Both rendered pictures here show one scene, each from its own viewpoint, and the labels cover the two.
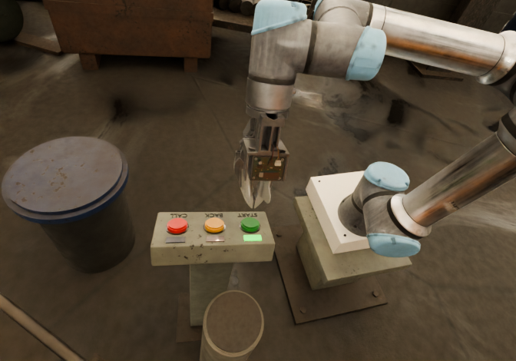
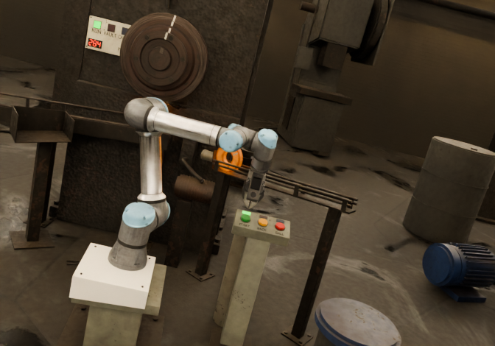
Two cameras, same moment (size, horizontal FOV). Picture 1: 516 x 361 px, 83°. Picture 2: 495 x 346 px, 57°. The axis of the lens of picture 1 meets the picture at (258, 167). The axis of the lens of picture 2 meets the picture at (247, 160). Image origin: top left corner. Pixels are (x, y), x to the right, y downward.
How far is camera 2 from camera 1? 2.16 m
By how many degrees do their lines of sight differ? 118
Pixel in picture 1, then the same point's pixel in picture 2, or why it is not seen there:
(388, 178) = (146, 207)
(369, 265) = not seen: hidden behind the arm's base
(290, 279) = (154, 336)
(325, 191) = (143, 280)
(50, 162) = (374, 327)
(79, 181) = (345, 311)
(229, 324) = not seen: hidden behind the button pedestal
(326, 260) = (160, 271)
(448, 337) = (44, 280)
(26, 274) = not seen: outside the picture
